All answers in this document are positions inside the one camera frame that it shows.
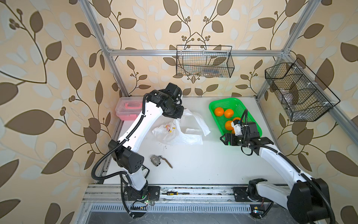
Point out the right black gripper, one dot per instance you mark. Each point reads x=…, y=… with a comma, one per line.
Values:
x=226, y=139

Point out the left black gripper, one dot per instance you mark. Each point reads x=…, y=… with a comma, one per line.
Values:
x=178, y=114

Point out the orange four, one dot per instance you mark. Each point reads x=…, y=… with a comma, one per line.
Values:
x=228, y=125

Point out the white printed plastic bag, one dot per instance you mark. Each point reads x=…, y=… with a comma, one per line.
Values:
x=188, y=130

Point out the orange two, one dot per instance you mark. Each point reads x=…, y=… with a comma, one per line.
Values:
x=229, y=113

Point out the orange one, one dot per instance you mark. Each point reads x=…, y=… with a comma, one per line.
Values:
x=219, y=111

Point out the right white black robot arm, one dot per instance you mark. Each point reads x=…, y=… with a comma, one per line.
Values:
x=306, y=198

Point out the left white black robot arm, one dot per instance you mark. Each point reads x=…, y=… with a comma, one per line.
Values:
x=125, y=150

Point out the green plastic basket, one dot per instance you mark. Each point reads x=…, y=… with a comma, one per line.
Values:
x=233, y=104

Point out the pink plastic storage box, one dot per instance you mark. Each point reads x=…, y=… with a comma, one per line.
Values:
x=129, y=108

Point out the yellow black screwdriver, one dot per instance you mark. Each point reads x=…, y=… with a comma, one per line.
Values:
x=175, y=193

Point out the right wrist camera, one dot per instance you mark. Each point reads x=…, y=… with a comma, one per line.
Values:
x=236, y=129

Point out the rear black wire basket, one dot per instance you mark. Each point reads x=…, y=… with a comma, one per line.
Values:
x=209, y=61

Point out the side black wire basket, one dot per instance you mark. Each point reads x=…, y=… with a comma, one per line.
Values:
x=304, y=96

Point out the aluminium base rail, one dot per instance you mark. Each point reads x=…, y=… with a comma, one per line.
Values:
x=202, y=199

